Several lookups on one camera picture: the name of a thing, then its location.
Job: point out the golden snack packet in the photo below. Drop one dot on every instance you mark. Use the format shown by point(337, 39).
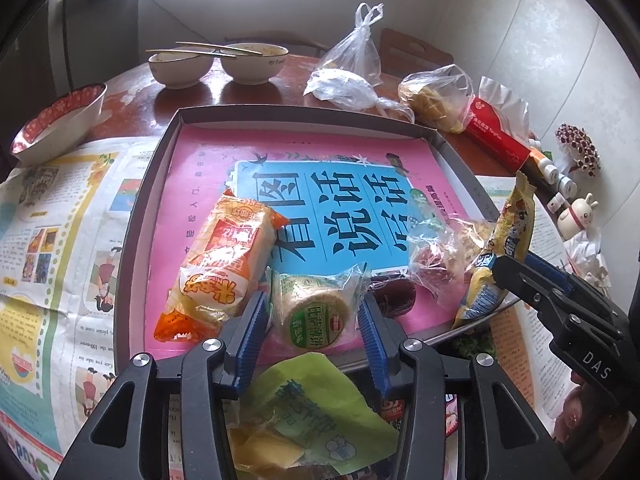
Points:
point(510, 225)

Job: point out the plastic bag of fried food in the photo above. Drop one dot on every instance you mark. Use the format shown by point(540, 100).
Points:
point(435, 100)

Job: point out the small white bottle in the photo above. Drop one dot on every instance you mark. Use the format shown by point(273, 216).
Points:
point(557, 205)
point(566, 185)

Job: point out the clear packet of red snack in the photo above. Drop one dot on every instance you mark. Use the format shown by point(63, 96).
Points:
point(430, 260)

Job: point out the beaded tree ornament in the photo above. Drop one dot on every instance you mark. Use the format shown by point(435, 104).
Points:
point(577, 150)

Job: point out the beige ceramic bowl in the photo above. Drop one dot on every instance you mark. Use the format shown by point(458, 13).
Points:
point(255, 65)
point(180, 72)

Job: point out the white rabbit figurine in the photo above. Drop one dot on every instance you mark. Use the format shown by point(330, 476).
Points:
point(577, 217)

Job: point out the black packet of green peas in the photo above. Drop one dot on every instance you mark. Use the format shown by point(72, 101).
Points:
point(470, 347)

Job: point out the white cabinet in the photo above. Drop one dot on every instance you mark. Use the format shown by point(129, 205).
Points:
point(250, 15)

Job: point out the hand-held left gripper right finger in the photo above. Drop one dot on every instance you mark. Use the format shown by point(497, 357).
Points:
point(372, 340)

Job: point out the round cake packet green label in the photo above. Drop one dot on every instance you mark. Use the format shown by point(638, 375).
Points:
point(315, 315)

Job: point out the pink and blue book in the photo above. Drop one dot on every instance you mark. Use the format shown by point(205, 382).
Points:
point(210, 160)

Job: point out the red patterned bowl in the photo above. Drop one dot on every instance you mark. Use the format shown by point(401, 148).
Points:
point(60, 120)

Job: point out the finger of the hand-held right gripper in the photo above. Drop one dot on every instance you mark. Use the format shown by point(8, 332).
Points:
point(530, 290)
point(550, 270)

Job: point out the orange label bottle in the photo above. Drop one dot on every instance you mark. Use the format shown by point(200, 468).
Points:
point(545, 165)

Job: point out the wooden chopsticks pair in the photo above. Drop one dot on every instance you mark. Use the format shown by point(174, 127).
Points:
point(190, 51)
point(220, 48)

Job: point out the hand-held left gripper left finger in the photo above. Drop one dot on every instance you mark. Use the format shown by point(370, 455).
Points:
point(252, 335)

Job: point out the red tissue pack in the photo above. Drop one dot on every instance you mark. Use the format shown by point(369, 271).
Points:
point(495, 130)

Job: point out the crumpled white tissues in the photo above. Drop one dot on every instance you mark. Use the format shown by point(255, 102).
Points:
point(590, 260)

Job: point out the grey cardboard box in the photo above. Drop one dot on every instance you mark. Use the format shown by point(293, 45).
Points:
point(150, 185)

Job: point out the steel refrigerator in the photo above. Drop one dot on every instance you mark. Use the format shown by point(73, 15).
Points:
point(45, 25)

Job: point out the dark brown snack cake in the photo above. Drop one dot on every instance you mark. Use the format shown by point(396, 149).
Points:
point(395, 295)

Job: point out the orange rice cracker packet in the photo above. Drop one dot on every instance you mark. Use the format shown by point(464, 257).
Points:
point(225, 255)

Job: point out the dark purple snack packet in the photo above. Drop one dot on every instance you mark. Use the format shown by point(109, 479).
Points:
point(395, 407)

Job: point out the green packet with yellow cake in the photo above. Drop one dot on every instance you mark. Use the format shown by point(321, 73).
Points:
point(310, 400)

